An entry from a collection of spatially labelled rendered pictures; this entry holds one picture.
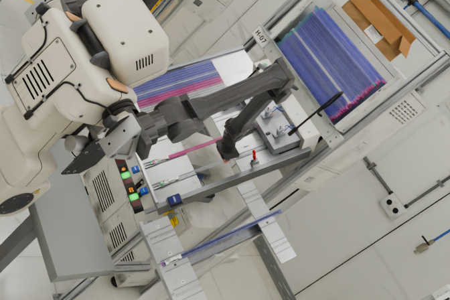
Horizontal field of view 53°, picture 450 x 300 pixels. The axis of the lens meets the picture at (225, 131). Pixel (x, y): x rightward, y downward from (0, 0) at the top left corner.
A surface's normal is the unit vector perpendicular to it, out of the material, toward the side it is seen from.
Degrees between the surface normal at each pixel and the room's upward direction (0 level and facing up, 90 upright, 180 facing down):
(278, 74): 43
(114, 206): 90
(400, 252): 90
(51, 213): 0
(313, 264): 90
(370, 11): 80
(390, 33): 75
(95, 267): 0
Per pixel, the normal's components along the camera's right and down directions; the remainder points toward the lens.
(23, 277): 0.70, -0.63
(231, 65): 0.04, -0.58
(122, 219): -0.59, -0.22
